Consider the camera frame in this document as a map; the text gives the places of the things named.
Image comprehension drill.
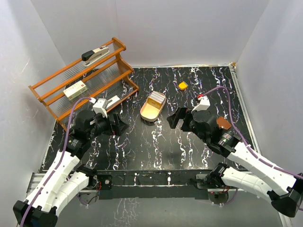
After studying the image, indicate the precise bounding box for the stack of credit cards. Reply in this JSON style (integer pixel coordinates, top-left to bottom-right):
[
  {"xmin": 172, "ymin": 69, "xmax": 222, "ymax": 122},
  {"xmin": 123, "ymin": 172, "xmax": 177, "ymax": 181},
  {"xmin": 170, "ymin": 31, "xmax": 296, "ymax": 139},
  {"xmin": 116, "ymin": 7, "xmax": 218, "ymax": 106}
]
[{"xmin": 149, "ymin": 91, "xmax": 166, "ymax": 104}]

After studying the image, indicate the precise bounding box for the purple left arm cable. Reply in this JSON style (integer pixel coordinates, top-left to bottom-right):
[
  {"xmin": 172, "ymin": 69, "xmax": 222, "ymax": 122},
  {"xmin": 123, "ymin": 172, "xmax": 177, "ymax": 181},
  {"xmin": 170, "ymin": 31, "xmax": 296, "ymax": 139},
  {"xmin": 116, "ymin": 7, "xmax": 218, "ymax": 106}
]
[{"xmin": 19, "ymin": 97, "xmax": 95, "ymax": 226}]

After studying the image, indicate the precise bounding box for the yellow tape measure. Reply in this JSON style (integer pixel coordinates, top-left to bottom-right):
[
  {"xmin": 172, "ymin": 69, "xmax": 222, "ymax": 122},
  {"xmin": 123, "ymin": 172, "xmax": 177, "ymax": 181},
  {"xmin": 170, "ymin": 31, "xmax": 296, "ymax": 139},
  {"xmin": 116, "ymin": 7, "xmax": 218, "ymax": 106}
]
[{"xmin": 178, "ymin": 82, "xmax": 188, "ymax": 90}]

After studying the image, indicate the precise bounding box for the small white stapler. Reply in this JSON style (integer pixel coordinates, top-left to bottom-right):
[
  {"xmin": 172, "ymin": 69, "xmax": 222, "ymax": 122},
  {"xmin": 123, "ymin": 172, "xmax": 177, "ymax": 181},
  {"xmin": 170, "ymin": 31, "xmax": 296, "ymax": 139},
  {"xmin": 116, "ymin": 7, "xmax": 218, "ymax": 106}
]
[{"xmin": 107, "ymin": 96, "xmax": 120, "ymax": 109}]

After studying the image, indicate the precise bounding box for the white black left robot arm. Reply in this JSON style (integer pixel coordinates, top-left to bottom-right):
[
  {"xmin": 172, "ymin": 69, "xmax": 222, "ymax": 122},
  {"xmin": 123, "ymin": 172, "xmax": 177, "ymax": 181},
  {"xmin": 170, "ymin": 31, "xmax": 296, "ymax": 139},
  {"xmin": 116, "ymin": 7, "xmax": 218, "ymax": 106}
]
[{"xmin": 13, "ymin": 110, "xmax": 128, "ymax": 227}]

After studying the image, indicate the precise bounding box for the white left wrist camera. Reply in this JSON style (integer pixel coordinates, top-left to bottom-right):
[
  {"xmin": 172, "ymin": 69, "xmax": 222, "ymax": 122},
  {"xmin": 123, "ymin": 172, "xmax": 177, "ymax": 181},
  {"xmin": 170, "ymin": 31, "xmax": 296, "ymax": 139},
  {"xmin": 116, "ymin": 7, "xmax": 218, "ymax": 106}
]
[{"xmin": 93, "ymin": 98, "xmax": 109, "ymax": 118}]

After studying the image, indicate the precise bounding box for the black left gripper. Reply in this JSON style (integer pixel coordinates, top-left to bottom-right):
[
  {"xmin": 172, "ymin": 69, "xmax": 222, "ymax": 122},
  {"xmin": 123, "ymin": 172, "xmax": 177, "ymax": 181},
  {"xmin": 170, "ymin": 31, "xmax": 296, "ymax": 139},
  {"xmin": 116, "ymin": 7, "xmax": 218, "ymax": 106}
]
[{"xmin": 87, "ymin": 110, "xmax": 128, "ymax": 140}]

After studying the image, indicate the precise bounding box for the white red staples box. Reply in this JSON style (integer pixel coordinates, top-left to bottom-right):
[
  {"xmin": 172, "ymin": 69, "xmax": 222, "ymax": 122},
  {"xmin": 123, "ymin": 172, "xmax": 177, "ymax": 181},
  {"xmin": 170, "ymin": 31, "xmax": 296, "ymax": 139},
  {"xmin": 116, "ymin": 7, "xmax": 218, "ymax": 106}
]
[{"xmin": 63, "ymin": 80, "xmax": 88, "ymax": 101}]

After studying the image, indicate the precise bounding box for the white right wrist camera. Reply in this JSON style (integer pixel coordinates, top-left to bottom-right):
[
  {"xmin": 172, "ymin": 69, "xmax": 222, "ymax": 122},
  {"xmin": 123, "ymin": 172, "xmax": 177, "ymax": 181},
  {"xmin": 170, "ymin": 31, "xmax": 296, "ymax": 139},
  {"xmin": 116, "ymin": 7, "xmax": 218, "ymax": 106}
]
[{"xmin": 192, "ymin": 94, "xmax": 210, "ymax": 113}]

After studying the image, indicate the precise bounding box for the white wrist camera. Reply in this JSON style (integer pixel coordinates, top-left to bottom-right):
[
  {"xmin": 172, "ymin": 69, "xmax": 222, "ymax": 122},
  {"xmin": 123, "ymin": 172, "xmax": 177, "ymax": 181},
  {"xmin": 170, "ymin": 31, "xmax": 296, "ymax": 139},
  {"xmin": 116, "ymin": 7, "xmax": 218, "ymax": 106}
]
[
  {"xmin": 93, "ymin": 98, "xmax": 109, "ymax": 118},
  {"xmin": 192, "ymin": 94, "xmax": 210, "ymax": 113}
]

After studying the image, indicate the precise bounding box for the brown leather card holder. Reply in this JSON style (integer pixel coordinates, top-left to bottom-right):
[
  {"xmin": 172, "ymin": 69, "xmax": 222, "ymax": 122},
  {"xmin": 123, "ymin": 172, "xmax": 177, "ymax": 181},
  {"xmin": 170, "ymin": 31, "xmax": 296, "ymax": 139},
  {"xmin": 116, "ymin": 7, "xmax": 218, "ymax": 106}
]
[{"xmin": 216, "ymin": 116, "xmax": 232, "ymax": 130}]

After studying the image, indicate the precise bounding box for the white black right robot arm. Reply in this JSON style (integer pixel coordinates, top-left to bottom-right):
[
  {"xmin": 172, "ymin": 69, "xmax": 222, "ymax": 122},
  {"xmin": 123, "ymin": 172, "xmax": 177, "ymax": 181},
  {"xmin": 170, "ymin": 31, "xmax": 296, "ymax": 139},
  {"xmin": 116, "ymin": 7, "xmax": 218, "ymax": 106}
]
[{"xmin": 167, "ymin": 108, "xmax": 303, "ymax": 218}]

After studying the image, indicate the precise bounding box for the beige oval tray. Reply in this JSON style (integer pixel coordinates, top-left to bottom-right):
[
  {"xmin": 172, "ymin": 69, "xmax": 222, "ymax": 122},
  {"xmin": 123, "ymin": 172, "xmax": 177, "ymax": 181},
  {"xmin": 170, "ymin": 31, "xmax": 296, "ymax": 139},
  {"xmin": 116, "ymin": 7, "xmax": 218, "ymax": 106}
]
[{"xmin": 140, "ymin": 96, "xmax": 166, "ymax": 122}]

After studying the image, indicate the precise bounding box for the orange wooden shelf rack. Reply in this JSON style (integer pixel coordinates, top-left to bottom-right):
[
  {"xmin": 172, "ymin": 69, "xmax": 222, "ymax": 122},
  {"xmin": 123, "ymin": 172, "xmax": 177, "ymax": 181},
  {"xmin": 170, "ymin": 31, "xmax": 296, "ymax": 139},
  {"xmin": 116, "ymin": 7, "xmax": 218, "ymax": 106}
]
[{"xmin": 29, "ymin": 37, "xmax": 140, "ymax": 130}]

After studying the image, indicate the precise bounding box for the black white stapler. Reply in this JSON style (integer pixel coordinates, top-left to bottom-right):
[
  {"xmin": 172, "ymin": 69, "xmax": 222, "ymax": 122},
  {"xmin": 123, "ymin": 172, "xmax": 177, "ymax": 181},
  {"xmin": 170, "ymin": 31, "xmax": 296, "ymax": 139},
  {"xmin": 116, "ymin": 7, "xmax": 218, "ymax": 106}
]
[{"xmin": 81, "ymin": 45, "xmax": 110, "ymax": 67}]

